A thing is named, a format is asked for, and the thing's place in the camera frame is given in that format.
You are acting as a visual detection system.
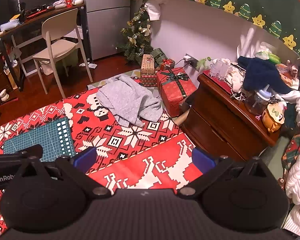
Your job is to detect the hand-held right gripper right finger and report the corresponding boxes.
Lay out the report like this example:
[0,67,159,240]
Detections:
[177,147,273,198]

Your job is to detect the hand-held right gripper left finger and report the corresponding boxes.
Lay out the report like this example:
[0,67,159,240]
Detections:
[20,146,111,201]

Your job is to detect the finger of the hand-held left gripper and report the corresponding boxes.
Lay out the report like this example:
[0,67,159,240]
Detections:
[15,144,44,161]

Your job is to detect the grey knit polo shirt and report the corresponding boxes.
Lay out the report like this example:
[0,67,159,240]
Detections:
[96,76,163,128]

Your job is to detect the green cutting mat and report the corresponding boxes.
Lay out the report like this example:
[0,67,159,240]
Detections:
[3,116,77,163]

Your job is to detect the wooden nightstand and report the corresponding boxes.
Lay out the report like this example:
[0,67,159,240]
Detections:
[179,72,282,162]

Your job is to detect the red printed blanket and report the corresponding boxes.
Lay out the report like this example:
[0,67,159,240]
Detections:
[0,86,203,233]

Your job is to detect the large red gift box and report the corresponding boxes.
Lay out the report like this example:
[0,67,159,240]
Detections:
[156,67,198,118]

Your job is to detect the clear straw bottle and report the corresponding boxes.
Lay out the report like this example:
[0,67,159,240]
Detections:
[244,84,278,116]

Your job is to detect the yellow plush bag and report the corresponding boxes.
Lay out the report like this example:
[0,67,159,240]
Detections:
[262,101,286,133]

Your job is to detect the plaid Christmas cloth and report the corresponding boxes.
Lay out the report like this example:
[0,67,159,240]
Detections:
[277,127,300,188]

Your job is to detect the clear glass cups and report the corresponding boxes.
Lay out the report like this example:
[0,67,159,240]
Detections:
[208,59,231,79]

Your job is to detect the small red green gift box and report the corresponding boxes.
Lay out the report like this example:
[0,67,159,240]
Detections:
[140,73,158,88]

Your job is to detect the small red bow gift box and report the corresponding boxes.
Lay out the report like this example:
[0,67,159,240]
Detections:
[160,58,176,71]

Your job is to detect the navy fuzzy cloth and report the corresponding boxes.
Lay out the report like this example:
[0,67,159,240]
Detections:
[237,56,292,95]

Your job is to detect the beige plastic chair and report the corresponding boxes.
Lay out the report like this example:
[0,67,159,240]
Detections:
[32,8,94,99]

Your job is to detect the tan patterned gift box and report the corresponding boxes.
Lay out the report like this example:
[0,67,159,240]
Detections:
[140,54,156,77]

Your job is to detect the dark green gift box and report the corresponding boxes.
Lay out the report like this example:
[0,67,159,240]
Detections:
[150,48,167,67]

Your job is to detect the translucent plastic bag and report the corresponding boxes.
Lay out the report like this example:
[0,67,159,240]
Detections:
[237,27,273,58]

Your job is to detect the green tissue pack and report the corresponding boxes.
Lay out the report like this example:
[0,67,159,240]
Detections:
[255,51,282,64]

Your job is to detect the small Christmas tree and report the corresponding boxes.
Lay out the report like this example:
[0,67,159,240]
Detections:
[116,0,154,64]

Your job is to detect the grey refrigerator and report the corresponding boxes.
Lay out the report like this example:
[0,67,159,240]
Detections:
[76,0,132,61]

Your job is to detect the black keyboard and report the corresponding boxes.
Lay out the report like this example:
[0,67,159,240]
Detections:
[24,7,55,18]

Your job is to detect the black desk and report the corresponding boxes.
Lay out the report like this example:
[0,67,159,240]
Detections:
[0,3,92,92]

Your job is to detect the white cloth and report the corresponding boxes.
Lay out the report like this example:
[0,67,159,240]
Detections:
[144,2,161,21]

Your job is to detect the white wall charger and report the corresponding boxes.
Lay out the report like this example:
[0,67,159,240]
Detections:
[184,53,198,67]

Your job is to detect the black charger cable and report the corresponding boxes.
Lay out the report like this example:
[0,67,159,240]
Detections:
[154,56,191,99]

